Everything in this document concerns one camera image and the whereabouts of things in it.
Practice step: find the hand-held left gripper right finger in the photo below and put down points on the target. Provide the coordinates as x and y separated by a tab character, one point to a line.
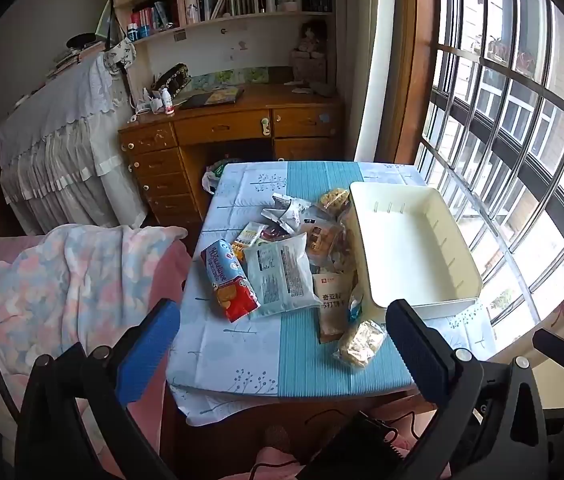
422	355

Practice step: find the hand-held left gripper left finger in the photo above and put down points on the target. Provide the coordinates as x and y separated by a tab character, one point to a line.
149	352

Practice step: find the clear packet yellow puffed snack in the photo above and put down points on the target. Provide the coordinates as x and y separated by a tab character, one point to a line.
359	344

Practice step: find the small blue snack packet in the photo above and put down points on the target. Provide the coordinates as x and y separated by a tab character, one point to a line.
355	310

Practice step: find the white and orange cracker packet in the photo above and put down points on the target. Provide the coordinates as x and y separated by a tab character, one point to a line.
334	305

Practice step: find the red and blue biscuit packet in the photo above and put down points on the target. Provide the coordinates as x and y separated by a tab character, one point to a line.
227	280

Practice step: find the cream plastic tray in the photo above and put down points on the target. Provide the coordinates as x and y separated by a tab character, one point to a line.
402	240

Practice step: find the large white snack packet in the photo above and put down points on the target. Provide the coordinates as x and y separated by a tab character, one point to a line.
282	275

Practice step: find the white brown-edged snack packet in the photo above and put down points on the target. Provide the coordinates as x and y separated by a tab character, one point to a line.
287	212

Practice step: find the pink bed sheet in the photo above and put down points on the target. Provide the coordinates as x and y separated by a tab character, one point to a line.
171	265

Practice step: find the teal and white tablecloth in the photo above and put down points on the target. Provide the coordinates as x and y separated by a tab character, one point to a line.
312	370

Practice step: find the black device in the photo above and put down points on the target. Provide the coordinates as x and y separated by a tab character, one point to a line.
357	445

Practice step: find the pastel floral blanket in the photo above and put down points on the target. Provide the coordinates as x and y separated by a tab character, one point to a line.
61	280

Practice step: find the clear packet brown cake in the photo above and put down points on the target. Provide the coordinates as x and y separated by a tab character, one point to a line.
346	252

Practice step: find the small yellow snack packet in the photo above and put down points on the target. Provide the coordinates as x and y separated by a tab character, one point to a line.
247	237

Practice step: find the clear packet orange cake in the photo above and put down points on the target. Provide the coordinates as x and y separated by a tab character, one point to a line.
319	240

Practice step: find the dark red snack packet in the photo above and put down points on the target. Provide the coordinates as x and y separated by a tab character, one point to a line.
274	232

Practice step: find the clear packet round yellow cookies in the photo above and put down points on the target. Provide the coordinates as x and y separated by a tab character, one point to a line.
334	200

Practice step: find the white plastic bag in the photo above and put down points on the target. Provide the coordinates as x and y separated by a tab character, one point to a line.
210	180

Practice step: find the wooden desk with drawers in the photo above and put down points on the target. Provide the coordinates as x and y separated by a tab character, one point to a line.
211	130

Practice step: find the white bottles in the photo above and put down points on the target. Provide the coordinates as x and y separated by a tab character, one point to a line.
166	102

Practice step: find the white lace cloth cover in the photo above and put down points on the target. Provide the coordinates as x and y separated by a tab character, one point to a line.
61	110

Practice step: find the window with metal grille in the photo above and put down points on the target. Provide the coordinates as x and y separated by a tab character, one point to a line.
512	110

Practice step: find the book on desk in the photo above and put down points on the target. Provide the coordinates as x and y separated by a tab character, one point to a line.
211	97

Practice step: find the black bag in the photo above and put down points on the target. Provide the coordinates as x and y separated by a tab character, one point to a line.
174	80

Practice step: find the floral fabric hat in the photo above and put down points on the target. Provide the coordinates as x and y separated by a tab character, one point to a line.
119	55

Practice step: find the wicker box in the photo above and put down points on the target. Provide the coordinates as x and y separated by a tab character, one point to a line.
308	66

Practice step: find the doll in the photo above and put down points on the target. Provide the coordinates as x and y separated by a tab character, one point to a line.
312	37

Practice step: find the wooden bookshelf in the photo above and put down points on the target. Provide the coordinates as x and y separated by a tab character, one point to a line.
221	20

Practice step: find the row of books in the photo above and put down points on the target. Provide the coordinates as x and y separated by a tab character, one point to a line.
242	0

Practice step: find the wooden window frame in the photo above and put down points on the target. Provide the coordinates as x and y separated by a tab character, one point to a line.
417	60

